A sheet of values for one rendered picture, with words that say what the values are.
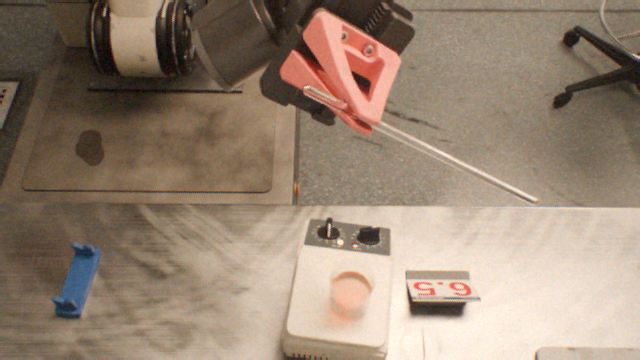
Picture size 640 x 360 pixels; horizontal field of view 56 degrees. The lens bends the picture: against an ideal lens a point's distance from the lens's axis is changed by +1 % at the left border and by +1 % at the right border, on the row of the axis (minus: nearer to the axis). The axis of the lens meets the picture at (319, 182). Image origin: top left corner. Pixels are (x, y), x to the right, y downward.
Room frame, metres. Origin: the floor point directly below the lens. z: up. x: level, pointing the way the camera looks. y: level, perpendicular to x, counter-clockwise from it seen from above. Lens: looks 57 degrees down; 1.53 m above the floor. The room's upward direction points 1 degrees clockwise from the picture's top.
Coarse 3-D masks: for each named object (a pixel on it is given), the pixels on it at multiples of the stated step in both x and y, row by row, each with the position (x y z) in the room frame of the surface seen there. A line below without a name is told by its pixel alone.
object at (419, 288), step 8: (416, 288) 0.33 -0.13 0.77; (424, 288) 0.33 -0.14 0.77; (432, 288) 0.33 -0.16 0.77; (440, 288) 0.33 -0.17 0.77; (448, 288) 0.33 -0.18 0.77; (456, 288) 0.33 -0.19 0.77; (464, 288) 0.33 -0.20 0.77; (472, 288) 0.33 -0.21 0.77; (440, 296) 0.31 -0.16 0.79; (448, 296) 0.31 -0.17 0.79; (456, 296) 0.31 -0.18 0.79; (464, 296) 0.31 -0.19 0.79; (472, 296) 0.31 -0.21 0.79
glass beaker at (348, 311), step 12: (336, 264) 0.30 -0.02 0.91; (348, 264) 0.30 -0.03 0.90; (360, 264) 0.30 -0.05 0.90; (372, 276) 0.29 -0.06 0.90; (372, 288) 0.27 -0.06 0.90; (336, 300) 0.26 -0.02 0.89; (360, 300) 0.25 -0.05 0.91; (336, 312) 0.26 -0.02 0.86; (348, 312) 0.25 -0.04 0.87; (360, 312) 0.26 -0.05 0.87
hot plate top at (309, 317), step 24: (312, 264) 0.33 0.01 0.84; (384, 264) 0.33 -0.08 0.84; (312, 288) 0.30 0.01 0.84; (384, 288) 0.30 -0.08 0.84; (312, 312) 0.27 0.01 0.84; (384, 312) 0.27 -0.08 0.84; (312, 336) 0.24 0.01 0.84; (336, 336) 0.24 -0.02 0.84; (360, 336) 0.24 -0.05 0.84; (384, 336) 0.24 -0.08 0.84
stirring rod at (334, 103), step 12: (312, 96) 0.22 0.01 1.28; (324, 96) 0.23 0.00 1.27; (336, 108) 0.22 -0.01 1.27; (348, 108) 0.22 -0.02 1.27; (360, 120) 0.22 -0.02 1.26; (384, 132) 0.22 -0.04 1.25; (396, 132) 0.22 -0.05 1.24; (408, 144) 0.22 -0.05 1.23; (420, 144) 0.22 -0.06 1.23; (444, 156) 0.22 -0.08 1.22; (456, 168) 0.22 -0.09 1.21; (468, 168) 0.22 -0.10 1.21; (492, 180) 0.22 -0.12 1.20; (516, 192) 0.22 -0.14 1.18
